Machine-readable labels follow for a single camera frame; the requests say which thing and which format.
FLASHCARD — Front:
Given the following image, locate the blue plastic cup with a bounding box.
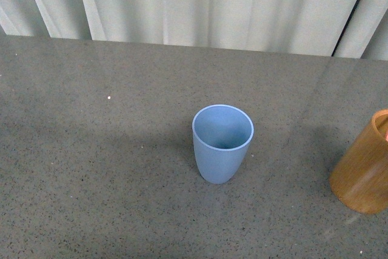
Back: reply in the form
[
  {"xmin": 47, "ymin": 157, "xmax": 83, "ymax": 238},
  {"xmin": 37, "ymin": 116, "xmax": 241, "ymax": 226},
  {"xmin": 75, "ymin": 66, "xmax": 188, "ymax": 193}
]
[{"xmin": 192, "ymin": 104, "xmax": 254, "ymax": 184}]

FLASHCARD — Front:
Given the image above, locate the white curtain right panel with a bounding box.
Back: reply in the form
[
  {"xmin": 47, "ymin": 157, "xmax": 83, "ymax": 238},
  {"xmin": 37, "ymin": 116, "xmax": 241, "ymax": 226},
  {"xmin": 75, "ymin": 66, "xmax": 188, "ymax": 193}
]
[{"xmin": 333, "ymin": 0, "xmax": 387, "ymax": 58}]

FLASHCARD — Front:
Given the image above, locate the white curtain panel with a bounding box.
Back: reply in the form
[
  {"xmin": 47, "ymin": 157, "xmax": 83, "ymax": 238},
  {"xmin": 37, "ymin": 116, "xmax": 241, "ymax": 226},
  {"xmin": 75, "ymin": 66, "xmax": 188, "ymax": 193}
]
[
  {"xmin": 333, "ymin": 0, "xmax": 387, "ymax": 58},
  {"xmin": 1, "ymin": 0, "xmax": 356, "ymax": 56}
]

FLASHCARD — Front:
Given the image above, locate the white curtain left panel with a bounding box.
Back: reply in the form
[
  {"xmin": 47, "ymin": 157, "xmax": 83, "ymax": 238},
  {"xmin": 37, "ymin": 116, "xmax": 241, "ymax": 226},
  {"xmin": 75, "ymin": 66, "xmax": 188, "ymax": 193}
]
[{"xmin": 1, "ymin": 0, "xmax": 356, "ymax": 56}]

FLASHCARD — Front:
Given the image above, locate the bamboo chopstick holder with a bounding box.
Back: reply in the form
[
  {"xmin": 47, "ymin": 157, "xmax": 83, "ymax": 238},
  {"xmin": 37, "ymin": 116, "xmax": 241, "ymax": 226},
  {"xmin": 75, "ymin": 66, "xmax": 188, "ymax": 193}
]
[{"xmin": 329, "ymin": 109, "xmax": 387, "ymax": 214}]

